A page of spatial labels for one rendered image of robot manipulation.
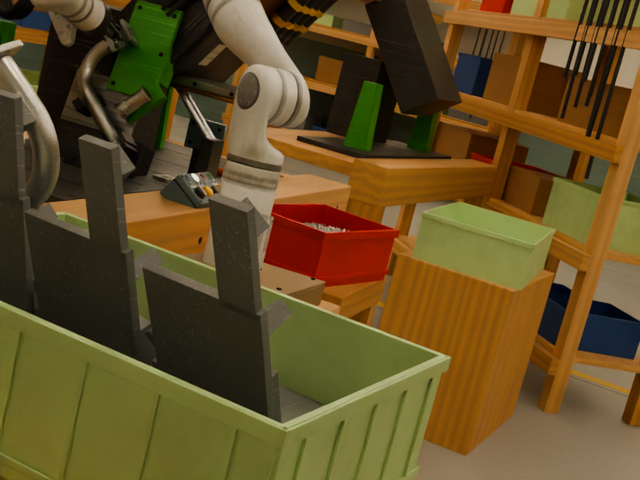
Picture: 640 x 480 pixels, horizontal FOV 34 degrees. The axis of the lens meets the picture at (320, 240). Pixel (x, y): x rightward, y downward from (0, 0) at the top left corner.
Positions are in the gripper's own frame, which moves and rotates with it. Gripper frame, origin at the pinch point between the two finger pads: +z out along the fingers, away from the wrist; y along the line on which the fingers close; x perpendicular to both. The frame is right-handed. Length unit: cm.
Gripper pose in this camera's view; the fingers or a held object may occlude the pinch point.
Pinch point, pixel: (119, 36)
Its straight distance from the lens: 238.5
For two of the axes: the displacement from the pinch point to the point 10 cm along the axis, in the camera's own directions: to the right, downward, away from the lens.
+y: -4.1, -8.8, 2.5
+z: 2.6, 1.5, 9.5
